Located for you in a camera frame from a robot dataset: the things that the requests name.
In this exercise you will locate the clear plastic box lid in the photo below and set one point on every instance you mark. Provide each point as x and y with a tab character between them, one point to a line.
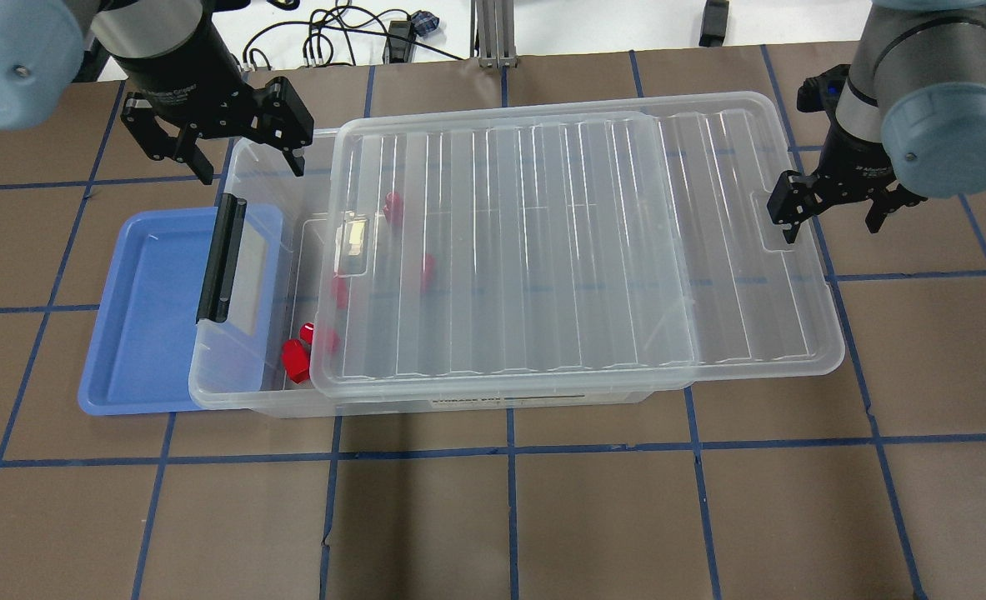
762	306

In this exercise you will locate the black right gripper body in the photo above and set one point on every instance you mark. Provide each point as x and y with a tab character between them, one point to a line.
855	162

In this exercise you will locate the black power adapter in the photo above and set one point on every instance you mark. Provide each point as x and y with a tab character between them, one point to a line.
714	23

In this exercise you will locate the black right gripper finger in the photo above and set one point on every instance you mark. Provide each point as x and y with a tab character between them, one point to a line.
792	202
884	202

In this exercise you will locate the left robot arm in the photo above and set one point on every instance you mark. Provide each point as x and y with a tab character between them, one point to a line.
43	45

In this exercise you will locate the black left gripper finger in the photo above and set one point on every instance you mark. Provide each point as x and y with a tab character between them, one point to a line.
290	123
143	123

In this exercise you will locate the red block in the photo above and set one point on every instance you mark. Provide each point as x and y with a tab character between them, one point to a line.
324	340
393	209
427	273
339	289
296	360

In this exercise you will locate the clear plastic storage box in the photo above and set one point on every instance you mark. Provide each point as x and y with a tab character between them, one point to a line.
418	272

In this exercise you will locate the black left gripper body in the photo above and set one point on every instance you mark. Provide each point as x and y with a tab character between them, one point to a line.
177	72

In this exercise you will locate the aluminium frame post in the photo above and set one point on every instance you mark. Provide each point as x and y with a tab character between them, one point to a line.
493	33

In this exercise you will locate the blue plastic tray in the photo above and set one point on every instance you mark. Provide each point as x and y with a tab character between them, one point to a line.
147	353

